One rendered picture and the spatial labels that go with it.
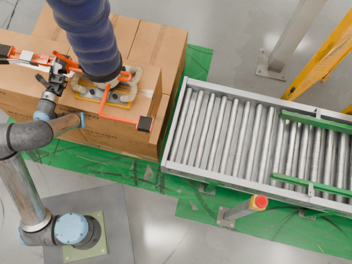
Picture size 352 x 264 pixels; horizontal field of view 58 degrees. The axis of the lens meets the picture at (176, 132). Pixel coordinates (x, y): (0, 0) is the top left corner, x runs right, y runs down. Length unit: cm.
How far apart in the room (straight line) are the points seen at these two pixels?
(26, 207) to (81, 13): 90
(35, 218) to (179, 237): 133
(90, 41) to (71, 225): 89
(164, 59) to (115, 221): 127
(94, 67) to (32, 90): 58
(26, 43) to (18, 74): 22
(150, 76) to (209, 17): 163
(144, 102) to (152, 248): 126
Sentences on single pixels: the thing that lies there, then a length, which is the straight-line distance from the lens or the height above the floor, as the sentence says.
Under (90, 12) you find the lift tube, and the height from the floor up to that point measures 170.
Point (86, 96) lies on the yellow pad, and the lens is 199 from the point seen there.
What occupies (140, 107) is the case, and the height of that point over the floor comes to 94.
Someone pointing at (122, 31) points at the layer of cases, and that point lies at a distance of 272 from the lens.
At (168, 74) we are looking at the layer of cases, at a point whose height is 54.
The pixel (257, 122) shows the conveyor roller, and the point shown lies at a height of 55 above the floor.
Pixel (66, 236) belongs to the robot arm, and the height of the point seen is 105.
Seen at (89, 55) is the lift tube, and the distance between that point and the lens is 159.
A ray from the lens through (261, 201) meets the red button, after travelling 175.
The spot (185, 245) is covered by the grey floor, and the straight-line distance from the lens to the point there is 271.
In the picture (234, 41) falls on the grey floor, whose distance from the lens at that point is 338.
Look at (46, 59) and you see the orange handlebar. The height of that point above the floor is 109.
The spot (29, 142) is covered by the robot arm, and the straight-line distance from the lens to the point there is 139.
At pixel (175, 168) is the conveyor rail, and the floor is 59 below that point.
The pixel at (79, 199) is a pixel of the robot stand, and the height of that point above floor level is 75.
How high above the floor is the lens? 271
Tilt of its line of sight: 71 degrees down
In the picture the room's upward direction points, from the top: 5 degrees clockwise
